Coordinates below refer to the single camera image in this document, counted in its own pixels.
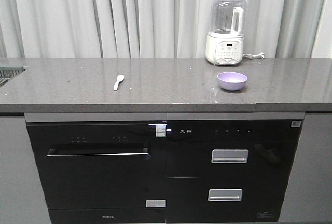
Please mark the light blue plastic spoon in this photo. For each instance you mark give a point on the light blue plastic spoon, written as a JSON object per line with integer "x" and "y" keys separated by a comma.
{"x": 120, "y": 78}

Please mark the purple plastic bowl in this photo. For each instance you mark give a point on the purple plastic bowl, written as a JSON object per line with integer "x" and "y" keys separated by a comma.
{"x": 232, "y": 81}

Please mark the white blender with glass jar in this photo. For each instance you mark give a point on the white blender with glass jar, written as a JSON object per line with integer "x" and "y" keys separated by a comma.
{"x": 225, "y": 37}

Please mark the black drawer cabinet appliance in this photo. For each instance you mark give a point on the black drawer cabinet appliance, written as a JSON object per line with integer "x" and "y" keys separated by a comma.
{"x": 190, "y": 174}

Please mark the black built-in dishwasher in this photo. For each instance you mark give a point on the black built-in dishwasher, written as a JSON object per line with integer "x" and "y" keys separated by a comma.
{"x": 101, "y": 172}

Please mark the white pleated curtain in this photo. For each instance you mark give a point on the white pleated curtain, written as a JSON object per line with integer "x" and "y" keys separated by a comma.
{"x": 157, "y": 28}

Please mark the grey sink drain rack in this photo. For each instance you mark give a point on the grey sink drain rack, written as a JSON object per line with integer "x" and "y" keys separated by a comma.
{"x": 10, "y": 72}

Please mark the silver upper drawer handle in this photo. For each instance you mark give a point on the silver upper drawer handle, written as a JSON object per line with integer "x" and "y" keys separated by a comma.
{"x": 229, "y": 156}

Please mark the silver drawer handle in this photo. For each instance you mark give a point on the silver drawer handle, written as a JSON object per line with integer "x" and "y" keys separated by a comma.
{"x": 229, "y": 156}
{"x": 216, "y": 195}

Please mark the silver lower drawer handle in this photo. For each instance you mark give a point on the silver lower drawer handle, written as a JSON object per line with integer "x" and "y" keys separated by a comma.
{"x": 216, "y": 195}

